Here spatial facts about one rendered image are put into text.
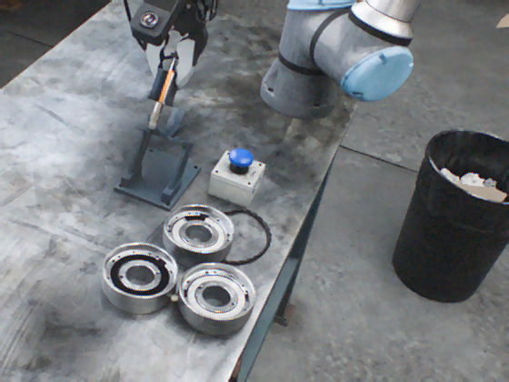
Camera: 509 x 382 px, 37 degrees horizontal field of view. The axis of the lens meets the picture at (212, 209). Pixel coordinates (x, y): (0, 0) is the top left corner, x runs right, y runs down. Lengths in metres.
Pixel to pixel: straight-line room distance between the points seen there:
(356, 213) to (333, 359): 0.65
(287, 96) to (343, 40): 0.19
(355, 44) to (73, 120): 0.50
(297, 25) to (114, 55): 0.39
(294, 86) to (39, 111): 0.47
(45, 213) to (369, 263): 1.44
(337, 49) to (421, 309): 1.19
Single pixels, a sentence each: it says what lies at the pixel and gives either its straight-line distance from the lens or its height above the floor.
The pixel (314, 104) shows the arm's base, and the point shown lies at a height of 0.82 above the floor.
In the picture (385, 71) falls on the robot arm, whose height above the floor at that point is 0.98.
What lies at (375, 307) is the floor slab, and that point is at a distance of 2.29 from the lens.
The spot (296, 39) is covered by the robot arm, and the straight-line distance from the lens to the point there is 1.42.
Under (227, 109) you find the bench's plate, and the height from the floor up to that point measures 0.80.
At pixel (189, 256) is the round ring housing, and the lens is 1.08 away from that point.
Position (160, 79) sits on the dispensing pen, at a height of 1.01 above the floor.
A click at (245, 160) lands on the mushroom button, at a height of 0.87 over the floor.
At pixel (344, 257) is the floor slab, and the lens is 2.41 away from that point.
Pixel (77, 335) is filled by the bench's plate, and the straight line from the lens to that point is 1.01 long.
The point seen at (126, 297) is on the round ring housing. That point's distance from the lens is 1.01.
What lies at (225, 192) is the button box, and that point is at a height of 0.82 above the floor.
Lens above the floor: 1.58
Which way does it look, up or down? 40 degrees down
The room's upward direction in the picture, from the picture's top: 11 degrees clockwise
